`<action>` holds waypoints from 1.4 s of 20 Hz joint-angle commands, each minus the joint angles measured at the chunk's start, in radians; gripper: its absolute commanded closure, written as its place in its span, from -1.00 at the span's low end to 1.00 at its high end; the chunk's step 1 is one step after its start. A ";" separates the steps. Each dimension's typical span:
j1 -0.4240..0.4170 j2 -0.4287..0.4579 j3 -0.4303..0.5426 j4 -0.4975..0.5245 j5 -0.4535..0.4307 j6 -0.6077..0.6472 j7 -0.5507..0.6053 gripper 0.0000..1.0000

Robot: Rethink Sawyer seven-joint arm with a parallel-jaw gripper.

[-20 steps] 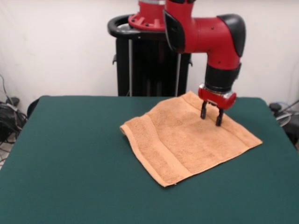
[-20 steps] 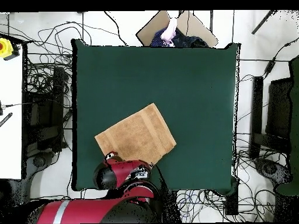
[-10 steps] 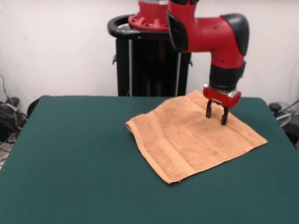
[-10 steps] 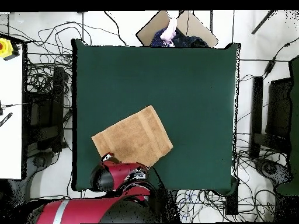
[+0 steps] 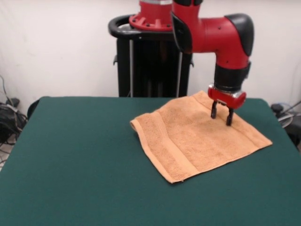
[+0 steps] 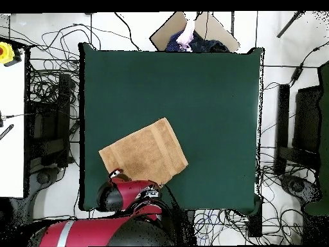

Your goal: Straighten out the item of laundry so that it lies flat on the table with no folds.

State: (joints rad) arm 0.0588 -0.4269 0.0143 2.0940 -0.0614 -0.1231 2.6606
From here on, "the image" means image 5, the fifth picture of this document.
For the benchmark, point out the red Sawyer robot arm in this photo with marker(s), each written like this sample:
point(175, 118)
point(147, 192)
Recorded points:
point(216, 35)

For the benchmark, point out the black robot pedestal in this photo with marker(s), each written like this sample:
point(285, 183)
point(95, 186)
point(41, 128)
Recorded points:
point(150, 66)

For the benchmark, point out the dark green tablecloth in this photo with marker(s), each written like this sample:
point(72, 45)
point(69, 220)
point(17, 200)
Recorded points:
point(70, 153)

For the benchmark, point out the orange terry towel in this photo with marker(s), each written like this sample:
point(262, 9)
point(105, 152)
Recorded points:
point(192, 141)

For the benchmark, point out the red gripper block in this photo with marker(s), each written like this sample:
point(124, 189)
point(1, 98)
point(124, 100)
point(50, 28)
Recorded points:
point(225, 97)

